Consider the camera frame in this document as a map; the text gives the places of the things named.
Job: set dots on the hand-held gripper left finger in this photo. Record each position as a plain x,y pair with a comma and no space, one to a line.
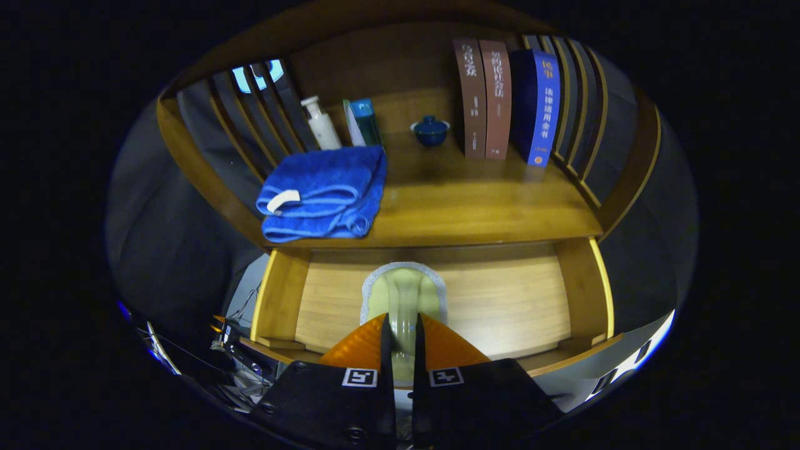
386,375

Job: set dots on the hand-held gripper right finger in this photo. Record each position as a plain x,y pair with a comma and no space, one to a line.
419,375

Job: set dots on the pale green scrubbing brush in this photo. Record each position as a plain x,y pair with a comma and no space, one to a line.
403,294

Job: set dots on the wooden drawer with black knob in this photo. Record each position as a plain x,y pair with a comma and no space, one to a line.
500,300

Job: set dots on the wooden countertop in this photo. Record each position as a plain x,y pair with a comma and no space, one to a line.
469,200

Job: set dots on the wooden cabinet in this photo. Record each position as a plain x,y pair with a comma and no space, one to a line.
387,62

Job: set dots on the black electronic device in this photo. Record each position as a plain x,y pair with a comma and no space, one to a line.
237,353

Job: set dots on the folded blue towel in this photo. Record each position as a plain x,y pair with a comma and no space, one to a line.
325,181

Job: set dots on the dark blue lidded teacup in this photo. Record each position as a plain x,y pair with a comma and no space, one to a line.
430,132

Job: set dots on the teal and white box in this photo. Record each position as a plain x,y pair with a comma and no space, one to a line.
365,125

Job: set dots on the white pump bottle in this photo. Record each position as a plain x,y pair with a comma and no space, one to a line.
322,128

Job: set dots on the dark brown book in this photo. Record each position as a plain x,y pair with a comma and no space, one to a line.
472,100

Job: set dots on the blue book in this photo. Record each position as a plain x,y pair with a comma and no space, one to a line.
544,106

